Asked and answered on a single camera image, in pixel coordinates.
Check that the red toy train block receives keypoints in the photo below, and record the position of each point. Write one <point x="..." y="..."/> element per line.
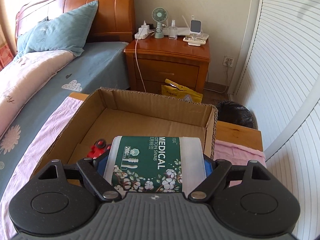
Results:
<point x="98" y="149"/>

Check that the black trash bin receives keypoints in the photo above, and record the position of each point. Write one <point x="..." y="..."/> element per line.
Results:
<point x="235" y="113"/>

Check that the white remote control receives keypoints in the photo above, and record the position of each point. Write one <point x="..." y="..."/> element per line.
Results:
<point x="194" y="41"/>

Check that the white wall socket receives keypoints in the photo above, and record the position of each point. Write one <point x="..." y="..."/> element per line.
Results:
<point x="228" y="61"/>

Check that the pink table cloth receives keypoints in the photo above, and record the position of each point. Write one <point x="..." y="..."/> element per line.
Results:
<point x="234" y="143"/>

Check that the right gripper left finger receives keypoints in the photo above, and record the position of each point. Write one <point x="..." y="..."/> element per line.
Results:
<point x="82" y="181"/>

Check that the pink quilt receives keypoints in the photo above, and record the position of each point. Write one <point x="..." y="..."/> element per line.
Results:
<point x="24" y="77"/>

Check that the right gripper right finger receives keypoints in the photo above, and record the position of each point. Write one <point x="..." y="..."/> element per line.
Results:
<point x="220" y="173"/>

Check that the clear spray bottle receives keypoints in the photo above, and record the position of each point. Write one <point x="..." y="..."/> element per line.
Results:
<point x="173" y="30"/>

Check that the white phone stand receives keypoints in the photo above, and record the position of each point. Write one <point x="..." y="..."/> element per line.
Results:
<point x="196" y="30"/>

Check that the wooden nightstand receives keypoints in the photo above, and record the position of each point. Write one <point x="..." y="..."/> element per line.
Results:
<point x="151" y="61"/>

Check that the blue pillow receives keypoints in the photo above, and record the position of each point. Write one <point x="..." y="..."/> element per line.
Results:
<point x="67" y="32"/>

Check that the white power strip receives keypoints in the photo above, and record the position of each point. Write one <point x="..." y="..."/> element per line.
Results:
<point x="143" y="32"/>

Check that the brown cardboard box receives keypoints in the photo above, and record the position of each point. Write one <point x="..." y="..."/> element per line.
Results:
<point x="108" y="113"/>

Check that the green desk fan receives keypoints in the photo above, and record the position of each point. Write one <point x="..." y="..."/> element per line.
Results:
<point x="159" y="15"/>

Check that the medical cotton swab jar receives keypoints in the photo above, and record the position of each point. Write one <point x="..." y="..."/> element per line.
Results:
<point x="155" y="164"/>

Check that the blue floral bedsheet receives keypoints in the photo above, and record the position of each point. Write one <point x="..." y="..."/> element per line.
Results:
<point x="102" y="64"/>

